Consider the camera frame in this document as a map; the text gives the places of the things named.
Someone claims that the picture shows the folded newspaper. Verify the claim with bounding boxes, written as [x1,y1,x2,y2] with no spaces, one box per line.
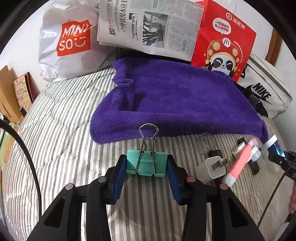
[97,0,204,61]

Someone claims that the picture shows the white Miniso plastic bag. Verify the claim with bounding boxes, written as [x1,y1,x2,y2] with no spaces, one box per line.
[39,1,115,82]

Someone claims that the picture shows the right hand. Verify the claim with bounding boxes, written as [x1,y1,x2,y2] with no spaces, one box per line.
[288,181,296,214]

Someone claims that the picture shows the cardboard box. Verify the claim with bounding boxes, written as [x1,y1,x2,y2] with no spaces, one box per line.
[0,66,23,123]

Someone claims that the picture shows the white Nike waist bag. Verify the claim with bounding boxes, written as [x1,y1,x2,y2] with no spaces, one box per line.
[237,54,292,119]

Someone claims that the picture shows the teal binder clip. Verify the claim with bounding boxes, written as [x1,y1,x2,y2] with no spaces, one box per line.
[126,123,168,178]

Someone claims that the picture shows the purple towel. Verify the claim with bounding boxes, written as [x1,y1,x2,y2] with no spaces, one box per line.
[90,58,268,144]

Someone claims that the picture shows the blue white bottle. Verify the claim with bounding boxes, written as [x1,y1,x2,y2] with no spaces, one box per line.
[264,134,285,157]

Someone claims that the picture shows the clear plastic cup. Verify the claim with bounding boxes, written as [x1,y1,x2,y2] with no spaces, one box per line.
[197,133,213,154]

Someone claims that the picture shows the white USB charger plug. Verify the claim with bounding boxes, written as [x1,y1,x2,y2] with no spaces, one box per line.
[205,156,227,180]

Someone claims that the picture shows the small white tape roll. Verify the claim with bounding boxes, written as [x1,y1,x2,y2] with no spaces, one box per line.
[251,146,261,162]

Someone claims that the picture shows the brown patterned book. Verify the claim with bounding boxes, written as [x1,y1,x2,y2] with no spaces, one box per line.
[13,72,37,112]

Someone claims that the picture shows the black gold chocolate bar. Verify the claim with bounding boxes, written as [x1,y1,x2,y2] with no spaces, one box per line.
[208,149,223,158]

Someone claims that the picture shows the pink white pen tube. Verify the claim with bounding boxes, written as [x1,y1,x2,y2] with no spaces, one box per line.
[220,138,258,188]

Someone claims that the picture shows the red panda paper bag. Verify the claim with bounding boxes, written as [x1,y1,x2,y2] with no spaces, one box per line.
[191,1,256,82]

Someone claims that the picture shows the black tube white cap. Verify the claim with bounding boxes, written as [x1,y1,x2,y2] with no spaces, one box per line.
[232,138,261,176]

